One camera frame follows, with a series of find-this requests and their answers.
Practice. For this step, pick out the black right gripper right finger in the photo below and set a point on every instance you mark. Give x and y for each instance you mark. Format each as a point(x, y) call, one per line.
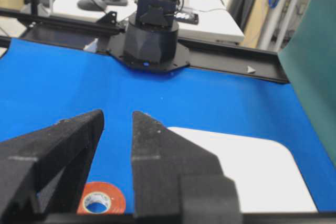
point(175, 179)

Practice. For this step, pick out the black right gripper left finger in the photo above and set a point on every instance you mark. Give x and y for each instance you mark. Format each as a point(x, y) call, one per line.
point(45, 171)

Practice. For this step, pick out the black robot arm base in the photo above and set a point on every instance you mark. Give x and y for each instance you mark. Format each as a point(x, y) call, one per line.
point(150, 41)

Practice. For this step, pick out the orange tape roll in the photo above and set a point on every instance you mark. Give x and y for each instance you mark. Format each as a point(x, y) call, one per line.
point(101, 198)

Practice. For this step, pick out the white case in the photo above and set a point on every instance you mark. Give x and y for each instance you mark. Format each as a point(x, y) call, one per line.
point(265, 173)

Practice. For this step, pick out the blue table mat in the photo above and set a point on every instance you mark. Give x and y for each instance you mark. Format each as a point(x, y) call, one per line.
point(42, 84)

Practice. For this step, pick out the black device on desk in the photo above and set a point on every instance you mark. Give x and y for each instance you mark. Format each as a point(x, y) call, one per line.
point(187, 17)

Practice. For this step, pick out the white desk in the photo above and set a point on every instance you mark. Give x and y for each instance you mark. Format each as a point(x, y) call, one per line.
point(215, 22)

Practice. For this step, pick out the black computer mouse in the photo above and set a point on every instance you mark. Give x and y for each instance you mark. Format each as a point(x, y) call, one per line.
point(92, 5)

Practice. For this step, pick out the green backdrop sheet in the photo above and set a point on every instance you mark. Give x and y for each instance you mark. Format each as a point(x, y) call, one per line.
point(309, 63)

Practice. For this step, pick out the black aluminium frame rail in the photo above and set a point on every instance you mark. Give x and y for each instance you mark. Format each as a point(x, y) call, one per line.
point(75, 34)

